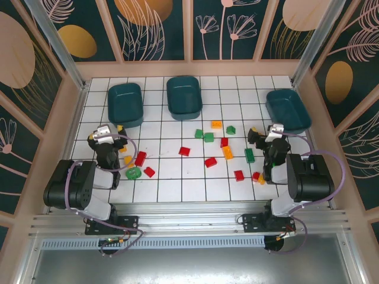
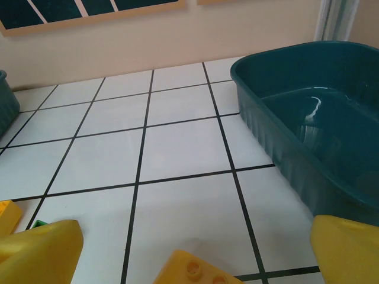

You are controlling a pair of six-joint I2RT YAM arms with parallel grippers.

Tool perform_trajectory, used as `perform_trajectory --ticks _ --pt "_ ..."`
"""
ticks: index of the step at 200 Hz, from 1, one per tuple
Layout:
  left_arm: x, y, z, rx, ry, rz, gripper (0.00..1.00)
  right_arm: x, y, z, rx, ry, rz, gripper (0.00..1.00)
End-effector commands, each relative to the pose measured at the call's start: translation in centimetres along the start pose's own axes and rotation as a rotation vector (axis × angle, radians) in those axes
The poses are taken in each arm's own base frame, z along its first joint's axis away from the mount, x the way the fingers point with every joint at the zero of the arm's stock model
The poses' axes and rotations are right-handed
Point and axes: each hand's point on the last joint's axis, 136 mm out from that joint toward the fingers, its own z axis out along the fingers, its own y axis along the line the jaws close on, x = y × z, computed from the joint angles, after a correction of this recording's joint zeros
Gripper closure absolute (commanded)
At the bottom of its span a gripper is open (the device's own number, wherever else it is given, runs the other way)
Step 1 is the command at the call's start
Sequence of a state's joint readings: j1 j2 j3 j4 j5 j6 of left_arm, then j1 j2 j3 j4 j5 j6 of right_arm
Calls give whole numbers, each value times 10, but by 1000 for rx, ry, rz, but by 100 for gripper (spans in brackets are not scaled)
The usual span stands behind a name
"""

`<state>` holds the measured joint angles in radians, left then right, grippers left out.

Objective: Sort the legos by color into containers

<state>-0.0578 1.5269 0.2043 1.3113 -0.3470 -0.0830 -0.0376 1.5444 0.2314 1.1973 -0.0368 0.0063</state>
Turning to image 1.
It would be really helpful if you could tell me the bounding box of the aluminium extrusion rail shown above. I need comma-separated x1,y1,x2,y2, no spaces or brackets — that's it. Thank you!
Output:
29,202,352,237

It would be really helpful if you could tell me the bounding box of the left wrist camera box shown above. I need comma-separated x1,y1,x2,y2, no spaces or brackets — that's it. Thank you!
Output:
88,124,115,145

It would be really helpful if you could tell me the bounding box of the grey metal sheet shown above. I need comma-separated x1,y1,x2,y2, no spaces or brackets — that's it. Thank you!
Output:
17,233,365,284

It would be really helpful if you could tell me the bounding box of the long red lego brick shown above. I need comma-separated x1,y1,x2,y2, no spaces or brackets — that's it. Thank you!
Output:
134,150,148,167

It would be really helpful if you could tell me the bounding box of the slotted grey cable duct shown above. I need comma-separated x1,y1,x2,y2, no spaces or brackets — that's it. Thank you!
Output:
40,236,266,250

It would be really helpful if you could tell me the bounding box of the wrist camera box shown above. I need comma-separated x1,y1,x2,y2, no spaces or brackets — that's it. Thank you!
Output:
266,123,285,142
88,124,115,145

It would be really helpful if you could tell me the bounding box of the round green face lego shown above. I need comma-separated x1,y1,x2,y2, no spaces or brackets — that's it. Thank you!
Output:
125,167,142,180

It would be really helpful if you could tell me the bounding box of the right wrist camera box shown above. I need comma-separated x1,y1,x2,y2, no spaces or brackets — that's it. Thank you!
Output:
266,123,285,142

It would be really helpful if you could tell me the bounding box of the aluminium corner post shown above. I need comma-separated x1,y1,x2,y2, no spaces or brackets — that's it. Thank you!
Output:
290,0,356,86
24,0,91,91

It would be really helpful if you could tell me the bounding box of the teal plastic bin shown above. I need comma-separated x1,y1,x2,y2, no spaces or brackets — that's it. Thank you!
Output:
107,82,145,128
165,76,204,121
265,88,313,134

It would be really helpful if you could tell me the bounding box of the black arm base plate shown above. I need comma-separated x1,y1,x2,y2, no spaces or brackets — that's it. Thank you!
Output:
242,212,297,234
85,215,140,236

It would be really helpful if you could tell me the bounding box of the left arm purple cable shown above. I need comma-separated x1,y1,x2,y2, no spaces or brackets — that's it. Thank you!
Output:
65,133,146,258

